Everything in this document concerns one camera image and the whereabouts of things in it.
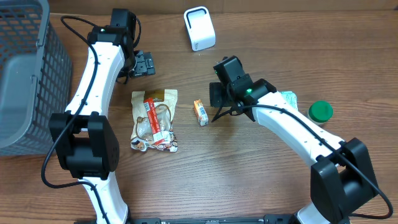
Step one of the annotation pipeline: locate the small orange sachet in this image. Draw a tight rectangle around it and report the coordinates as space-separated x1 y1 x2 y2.
193 100 209 126

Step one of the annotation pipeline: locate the beige snack pouch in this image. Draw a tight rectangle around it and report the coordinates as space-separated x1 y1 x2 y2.
131 89 178 152

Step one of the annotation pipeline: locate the teal tissue pack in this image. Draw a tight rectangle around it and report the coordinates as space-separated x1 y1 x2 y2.
281 91 299 110

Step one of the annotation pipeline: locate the red stick packet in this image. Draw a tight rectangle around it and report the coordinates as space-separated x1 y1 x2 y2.
143 98 167 145

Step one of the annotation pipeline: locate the green lidded jar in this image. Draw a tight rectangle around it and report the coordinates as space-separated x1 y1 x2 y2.
307 101 333 125

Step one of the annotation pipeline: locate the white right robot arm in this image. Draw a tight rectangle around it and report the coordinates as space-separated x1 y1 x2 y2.
210 56 378 223

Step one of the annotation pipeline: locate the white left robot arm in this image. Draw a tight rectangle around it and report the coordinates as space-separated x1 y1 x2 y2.
41 9 155 223

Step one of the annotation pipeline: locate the white barcode scanner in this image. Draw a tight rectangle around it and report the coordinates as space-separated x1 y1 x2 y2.
183 6 216 52

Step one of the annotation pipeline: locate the grey plastic mesh basket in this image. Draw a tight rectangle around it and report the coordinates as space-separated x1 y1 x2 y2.
1 0 73 156

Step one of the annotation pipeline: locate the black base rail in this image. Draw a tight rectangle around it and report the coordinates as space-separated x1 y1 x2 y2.
127 214 300 224

